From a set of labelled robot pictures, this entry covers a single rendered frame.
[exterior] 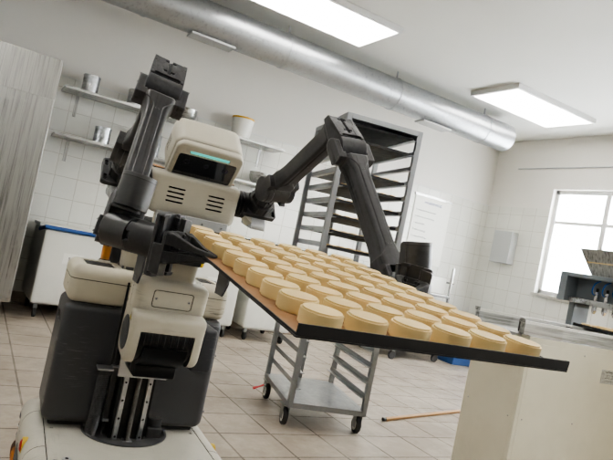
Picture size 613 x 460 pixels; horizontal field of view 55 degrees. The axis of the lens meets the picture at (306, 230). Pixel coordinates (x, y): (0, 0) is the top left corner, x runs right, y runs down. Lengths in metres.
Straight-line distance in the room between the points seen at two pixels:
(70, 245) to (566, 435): 3.92
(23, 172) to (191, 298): 3.24
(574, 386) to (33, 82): 4.17
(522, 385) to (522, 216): 5.47
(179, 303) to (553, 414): 1.79
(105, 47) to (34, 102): 1.33
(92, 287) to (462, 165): 6.61
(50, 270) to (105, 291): 3.21
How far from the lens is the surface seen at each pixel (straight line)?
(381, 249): 1.32
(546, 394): 2.86
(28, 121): 4.94
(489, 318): 2.95
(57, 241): 5.21
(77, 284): 2.02
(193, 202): 1.79
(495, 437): 2.84
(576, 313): 3.65
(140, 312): 1.77
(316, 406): 3.45
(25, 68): 5.03
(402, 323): 0.69
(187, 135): 1.74
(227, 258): 0.88
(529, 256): 7.88
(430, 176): 7.74
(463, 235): 8.19
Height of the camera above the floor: 1.01
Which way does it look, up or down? 2 degrees up
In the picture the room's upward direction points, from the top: 12 degrees clockwise
